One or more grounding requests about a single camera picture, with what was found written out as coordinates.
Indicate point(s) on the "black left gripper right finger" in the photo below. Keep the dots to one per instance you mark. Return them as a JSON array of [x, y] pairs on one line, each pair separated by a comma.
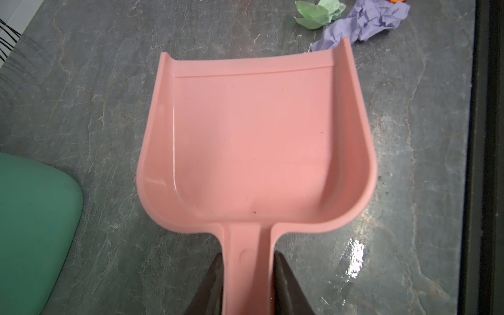
[[289, 298]]

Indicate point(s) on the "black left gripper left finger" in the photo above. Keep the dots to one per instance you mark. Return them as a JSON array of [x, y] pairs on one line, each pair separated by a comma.
[[208, 300]]

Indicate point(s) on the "pink plastic dustpan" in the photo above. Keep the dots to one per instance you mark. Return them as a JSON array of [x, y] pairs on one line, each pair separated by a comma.
[[249, 150]]

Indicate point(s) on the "green bin with bag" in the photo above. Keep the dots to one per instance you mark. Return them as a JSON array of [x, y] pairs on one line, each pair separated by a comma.
[[41, 207]]

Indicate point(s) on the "far left green scrap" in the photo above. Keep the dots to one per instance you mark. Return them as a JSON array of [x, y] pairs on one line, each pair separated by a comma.
[[315, 16]]

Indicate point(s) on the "purple scrap back left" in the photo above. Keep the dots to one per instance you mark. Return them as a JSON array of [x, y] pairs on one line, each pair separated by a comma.
[[366, 19]]

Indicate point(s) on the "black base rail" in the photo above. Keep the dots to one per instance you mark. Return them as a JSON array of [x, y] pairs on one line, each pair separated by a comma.
[[481, 274]]

